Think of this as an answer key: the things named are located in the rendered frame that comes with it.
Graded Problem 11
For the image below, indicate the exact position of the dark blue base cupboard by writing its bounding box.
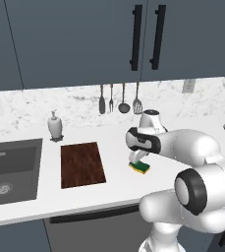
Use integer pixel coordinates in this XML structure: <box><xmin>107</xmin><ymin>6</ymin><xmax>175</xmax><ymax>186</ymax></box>
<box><xmin>0</xmin><ymin>219</ymin><xmax>53</xmax><ymax>252</ymax></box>
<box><xmin>177</xmin><ymin>224</ymin><xmax>225</xmax><ymax>252</ymax></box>

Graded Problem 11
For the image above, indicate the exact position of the hanging metal fork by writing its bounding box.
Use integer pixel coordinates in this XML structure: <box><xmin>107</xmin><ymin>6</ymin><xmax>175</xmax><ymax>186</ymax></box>
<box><xmin>108</xmin><ymin>83</ymin><xmax>115</xmax><ymax>114</ymax></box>

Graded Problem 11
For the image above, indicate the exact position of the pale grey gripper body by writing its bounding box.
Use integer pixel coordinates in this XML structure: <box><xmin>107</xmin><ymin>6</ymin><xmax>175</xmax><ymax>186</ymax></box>
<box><xmin>129</xmin><ymin>150</ymin><xmax>151</xmax><ymax>164</ymax></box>

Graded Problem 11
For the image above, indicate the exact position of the black dishwasher handle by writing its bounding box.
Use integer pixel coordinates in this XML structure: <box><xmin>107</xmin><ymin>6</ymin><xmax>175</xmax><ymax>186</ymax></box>
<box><xmin>48</xmin><ymin>203</ymin><xmax>141</xmax><ymax>225</ymax></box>

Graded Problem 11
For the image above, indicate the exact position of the wide dark blue cupboard door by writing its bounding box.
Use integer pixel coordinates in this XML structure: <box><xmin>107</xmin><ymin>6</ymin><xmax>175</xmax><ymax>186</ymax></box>
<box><xmin>4</xmin><ymin>0</ymin><xmax>148</xmax><ymax>91</ymax></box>

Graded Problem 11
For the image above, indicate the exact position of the white soap dispenser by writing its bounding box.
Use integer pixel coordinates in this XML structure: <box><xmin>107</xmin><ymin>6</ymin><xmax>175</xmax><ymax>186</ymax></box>
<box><xmin>46</xmin><ymin>109</ymin><xmax>65</xmax><ymax>143</ymax></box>

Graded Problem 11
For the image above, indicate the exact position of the grey dishwasher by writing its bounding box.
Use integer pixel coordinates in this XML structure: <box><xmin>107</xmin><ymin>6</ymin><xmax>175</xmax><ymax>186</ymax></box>
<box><xmin>42</xmin><ymin>203</ymin><xmax>161</xmax><ymax>252</ymax></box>

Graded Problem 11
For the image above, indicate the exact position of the black cupboard handle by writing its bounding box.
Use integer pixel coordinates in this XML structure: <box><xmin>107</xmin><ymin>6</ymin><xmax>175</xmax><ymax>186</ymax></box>
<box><xmin>148</xmin><ymin>4</ymin><xmax>167</xmax><ymax>71</ymax></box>
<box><xmin>129</xmin><ymin>4</ymin><xmax>143</xmax><ymax>72</ymax></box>

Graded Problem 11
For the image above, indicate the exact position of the dark hanging spoon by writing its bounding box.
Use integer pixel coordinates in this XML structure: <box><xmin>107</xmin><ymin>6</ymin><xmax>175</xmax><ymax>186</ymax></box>
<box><xmin>98</xmin><ymin>84</ymin><xmax>106</xmax><ymax>115</ymax></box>

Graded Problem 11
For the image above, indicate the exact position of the dark grey sink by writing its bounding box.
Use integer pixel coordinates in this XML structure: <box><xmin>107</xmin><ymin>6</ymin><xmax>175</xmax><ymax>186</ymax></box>
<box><xmin>0</xmin><ymin>138</ymin><xmax>44</xmax><ymax>208</ymax></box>

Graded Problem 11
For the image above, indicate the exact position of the grey wall socket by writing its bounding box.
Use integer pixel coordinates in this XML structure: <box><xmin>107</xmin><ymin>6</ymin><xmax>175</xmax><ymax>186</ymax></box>
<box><xmin>182</xmin><ymin>78</ymin><xmax>197</xmax><ymax>95</ymax></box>

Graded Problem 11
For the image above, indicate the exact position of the narrow dark blue cupboard door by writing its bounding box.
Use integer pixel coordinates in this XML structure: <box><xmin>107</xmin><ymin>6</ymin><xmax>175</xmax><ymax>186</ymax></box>
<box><xmin>0</xmin><ymin>0</ymin><xmax>24</xmax><ymax>94</ymax></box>

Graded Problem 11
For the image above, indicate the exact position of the dark wooden cutting board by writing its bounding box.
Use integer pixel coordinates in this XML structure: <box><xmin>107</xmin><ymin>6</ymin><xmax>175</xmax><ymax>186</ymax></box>
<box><xmin>60</xmin><ymin>141</ymin><xmax>107</xmax><ymax>190</ymax></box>

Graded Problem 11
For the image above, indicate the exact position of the yellow and green sponge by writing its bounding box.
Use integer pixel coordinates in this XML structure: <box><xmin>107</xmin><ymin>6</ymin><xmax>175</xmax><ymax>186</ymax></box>
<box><xmin>128</xmin><ymin>159</ymin><xmax>151</xmax><ymax>175</ymax></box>

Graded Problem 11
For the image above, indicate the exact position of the hanging metal ladle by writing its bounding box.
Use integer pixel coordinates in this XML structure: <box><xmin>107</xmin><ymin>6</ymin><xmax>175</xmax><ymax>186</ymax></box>
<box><xmin>117</xmin><ymin>82</ymin><xmax>132</xmax><ymax>115</ymax></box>

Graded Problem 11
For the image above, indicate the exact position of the hanging slotted spatula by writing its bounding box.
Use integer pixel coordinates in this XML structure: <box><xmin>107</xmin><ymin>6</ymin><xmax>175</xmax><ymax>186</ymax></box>
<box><xmin>132</xmin><ymin>81</ymin><xmax>144</xmax><ymax>115</ymax></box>

